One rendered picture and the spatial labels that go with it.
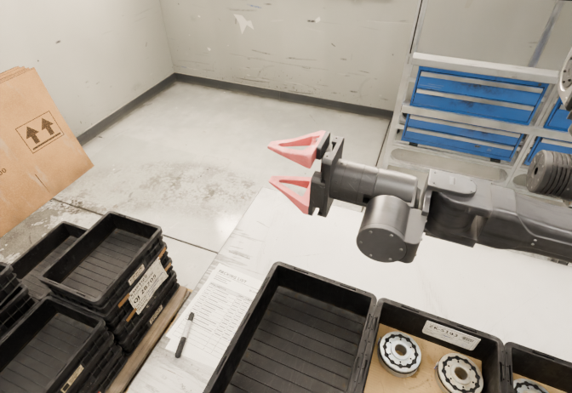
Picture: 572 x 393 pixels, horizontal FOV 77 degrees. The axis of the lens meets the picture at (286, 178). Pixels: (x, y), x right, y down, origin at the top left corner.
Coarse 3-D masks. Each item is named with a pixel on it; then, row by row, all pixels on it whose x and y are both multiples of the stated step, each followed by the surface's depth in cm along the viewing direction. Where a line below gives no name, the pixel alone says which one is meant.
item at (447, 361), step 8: (440, 360) 88; (448, 360) 89; (456, 360) 88; (464, 360) 89; (440, 368) 87; (448, 368) 87; (472, 368) 87; (440, 376) 85; (448, 376) 85; (472, 376) 85; (480, 376) 85; (448, 384) 84; (456, 384) 84; (472, 384) 84; (480, 384) 84; (456, 392) 83; (464, 392) 83; (472, 392) 83
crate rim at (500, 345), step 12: (384, 300) 93; (420, 312) 91; (372, 324) 88; (444, 324) 89; (456, 324) 88; (372, 336) 86; (480, 336) 86; (492, 336) 86; (504, 360) 82; (360, 372) 80; (504, 372) 80; (360, 384) 78; (504, 384) 78
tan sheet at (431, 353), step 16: (400, 352) 93; (432, 352) 93; (448, 352) 93; (432, 368) 90; (480, 368) 90; (368, 384) 87; (384, 384) 87; (400, 384) 87; (416, 384) 87; (432, 384) 87
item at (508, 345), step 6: (510, 342) 85; (504, 348) 84; (510, 348) 84; (516, 348) 84; (522, 348) 84; (528, 348) 84; (510, 354) 83; (528, 354) 83; (534, 354) 83; (540, 354) 83; (546, 354) 83; (510, 360) 82; (546, 360) 82; (552, 360) 82; (558, 360) 82; (564, 360) 82; (510, 366) 81; (564, 366) 81; (570, 366) 81; (510, 372) 80; (510, 384) 78; (510, 390) 77
